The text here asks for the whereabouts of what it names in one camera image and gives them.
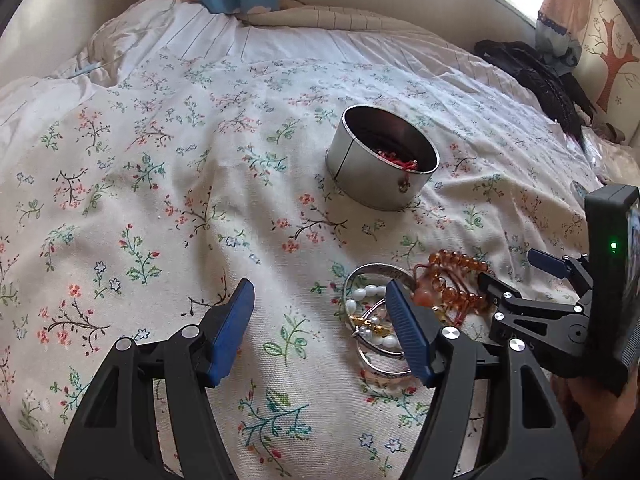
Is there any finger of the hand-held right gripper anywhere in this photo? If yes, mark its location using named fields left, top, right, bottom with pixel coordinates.
left=477, top=271, right=591, bottom=361
left=527, top=247, right=594, bottom=294

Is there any white striped sheet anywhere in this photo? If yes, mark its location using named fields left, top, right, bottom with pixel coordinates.
left=0, top=0, right=531, bottom=128

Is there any floral blanket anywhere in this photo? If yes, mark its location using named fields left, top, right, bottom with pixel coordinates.
left=0, top=50, right=606, bottom=480

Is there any light blue strap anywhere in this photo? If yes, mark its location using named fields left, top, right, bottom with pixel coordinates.
left=67, top=61, right=109, bottom=79

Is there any round silver tin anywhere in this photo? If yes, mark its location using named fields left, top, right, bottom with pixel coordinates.
left=326, top=104, right=441, bottom=211

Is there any black jacket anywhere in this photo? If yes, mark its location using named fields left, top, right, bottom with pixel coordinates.
left=474, top=39, right=598, bottom=142

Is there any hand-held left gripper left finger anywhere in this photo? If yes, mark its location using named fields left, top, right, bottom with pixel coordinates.
left=52, top=277, right=256, bottom=480

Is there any amber bead bracelet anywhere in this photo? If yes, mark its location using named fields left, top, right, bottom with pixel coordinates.
left=412, top=249, right=496, bottom=322

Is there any beige striped blanket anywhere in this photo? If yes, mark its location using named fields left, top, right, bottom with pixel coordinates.
left=235, top=0, right=436, bottom=37

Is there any person's right hand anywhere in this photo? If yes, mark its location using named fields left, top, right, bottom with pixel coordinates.
left=565, top=375, right=640, bottom=480

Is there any silver bangle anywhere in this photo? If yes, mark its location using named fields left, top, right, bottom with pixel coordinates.
left=344, top=262, right=417, bottom=311
left=356, top=327, right=417, bottom=377

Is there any tree wall sticker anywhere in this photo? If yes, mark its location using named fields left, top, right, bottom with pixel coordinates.
left=582, top=0, right=640, bottom=113

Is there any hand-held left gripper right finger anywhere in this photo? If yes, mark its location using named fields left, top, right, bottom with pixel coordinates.
left=385, top=280, right=586, bottom=480

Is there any pink and blue curtain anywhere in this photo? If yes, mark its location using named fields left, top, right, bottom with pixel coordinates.
left=534, top=0, right=603, bottom=70

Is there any clear plastic bag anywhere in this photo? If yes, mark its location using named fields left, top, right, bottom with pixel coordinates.
left=580, top=127, right=640, bottom=187

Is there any white pearl bracelet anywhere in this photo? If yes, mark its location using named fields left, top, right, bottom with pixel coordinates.
left=342, top=284, right=401, bottom=352

